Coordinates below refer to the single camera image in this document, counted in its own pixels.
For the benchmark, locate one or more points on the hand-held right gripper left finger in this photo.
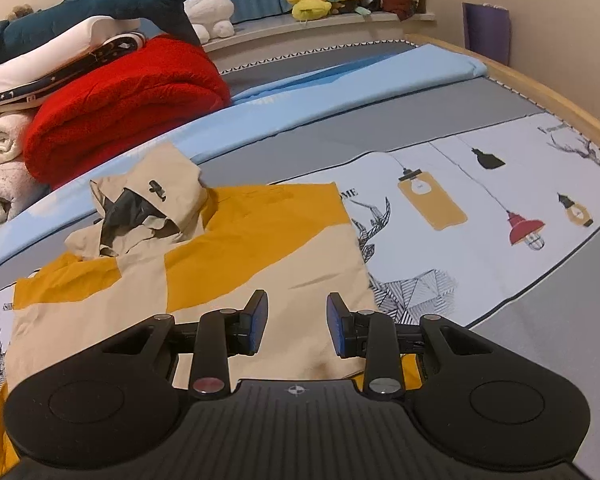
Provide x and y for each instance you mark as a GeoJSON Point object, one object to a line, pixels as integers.
{"type": "Point", "coordinates": [260, 317]}

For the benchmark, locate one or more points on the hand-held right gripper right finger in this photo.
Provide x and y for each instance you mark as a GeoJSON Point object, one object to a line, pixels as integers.
{"type": "Point", "coordinates": [336, 320]}

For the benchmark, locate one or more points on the beige and yellow hooded jacket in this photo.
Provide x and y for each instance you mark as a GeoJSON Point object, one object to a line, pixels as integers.
{"type": "Point", "coordinates": [230, 260]}

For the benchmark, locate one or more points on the grey printed bed sheet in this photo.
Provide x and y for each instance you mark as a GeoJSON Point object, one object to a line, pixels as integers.
{"type": "Point", "coordinates": [555, 310]}

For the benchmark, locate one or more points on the light blue folded blanket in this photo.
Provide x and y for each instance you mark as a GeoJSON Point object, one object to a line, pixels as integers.
{"type": "Point", "coordinates": [330, 90]}

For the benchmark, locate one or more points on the red fleece blanket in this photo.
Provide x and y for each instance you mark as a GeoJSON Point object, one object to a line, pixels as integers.
{"type": "Point", "coordinates": [130, 100]}

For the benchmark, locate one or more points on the grey window ledge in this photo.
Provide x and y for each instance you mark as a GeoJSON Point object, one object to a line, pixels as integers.
{"type": "Point", "coordinates": [305, 30]}

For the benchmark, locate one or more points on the white fluffy folded blanket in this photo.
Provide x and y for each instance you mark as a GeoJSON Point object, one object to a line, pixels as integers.
{"type": "Point", "coordinates": [0, 170]}

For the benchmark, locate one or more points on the white plush toy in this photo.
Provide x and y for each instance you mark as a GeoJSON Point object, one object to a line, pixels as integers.
{"type": "Point", "coordinates": [210, 15]}

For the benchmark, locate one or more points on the purple bag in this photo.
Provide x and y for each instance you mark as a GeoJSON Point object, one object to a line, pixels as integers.
{"type": "Point", "coordinates": [485, 32]}

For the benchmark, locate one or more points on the white folded pillow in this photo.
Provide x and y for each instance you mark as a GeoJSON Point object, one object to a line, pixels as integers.
{"type": "Point", "coordinates": [55, 50]}

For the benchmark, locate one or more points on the dark teal shark plush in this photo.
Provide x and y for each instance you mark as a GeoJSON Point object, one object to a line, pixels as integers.
{"type": "Point", "coordinates": [105, 7]}

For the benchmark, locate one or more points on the brown plush toy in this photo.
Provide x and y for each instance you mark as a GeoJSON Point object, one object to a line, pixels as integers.
{"type": "Point", "coordinates": [20, 11]}

